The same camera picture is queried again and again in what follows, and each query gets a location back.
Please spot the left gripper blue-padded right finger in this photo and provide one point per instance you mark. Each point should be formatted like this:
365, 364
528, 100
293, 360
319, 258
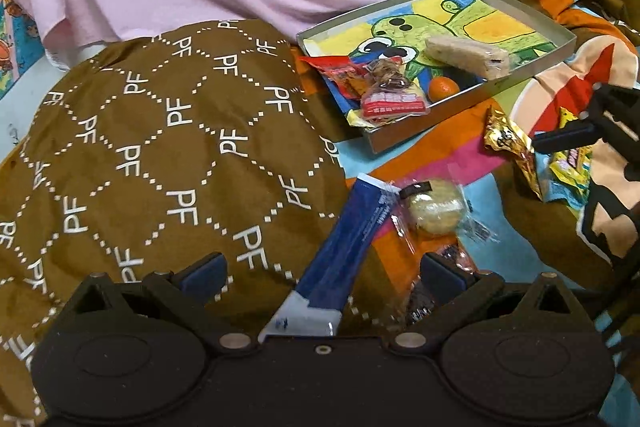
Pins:
443, 279

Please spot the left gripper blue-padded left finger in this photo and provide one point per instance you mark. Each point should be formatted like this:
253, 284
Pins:
203, 280

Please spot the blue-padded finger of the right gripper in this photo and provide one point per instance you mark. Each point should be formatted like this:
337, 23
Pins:
575, 134

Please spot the yellow green snack packet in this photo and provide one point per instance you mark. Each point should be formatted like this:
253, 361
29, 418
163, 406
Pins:
566, 176

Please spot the round pastry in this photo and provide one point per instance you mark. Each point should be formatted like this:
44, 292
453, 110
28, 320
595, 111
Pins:
436, 210

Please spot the gold snack packet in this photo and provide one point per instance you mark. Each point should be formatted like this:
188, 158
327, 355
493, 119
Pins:
503, 136

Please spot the blue and white snack bar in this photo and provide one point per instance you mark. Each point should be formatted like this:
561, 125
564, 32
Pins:
314, 308

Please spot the pale rice cracker bar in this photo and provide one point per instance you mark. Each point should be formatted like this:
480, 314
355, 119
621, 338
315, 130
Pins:
481, 59

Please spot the red and white snack packet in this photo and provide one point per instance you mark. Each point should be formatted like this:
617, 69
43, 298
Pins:
384, 104

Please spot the dark brown snack packet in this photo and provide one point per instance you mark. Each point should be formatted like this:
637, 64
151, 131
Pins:
388, 74

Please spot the colourful cartoon blanket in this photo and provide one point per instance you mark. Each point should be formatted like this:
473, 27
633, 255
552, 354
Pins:
595, 247

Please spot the brown PF patterned pillow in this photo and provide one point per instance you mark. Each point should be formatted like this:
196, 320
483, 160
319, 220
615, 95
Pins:
153, 154

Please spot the small orange fruit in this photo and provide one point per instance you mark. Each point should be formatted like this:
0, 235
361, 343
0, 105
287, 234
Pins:
440, 88

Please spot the grey tray with cartoon towel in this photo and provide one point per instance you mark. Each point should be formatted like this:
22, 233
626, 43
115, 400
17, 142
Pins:
400, 27

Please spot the red snack packet in tray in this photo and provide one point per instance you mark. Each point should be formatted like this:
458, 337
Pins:
352, 80

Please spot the cartoon wall poster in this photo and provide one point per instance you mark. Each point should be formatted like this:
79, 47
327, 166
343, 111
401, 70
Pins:
20, 43

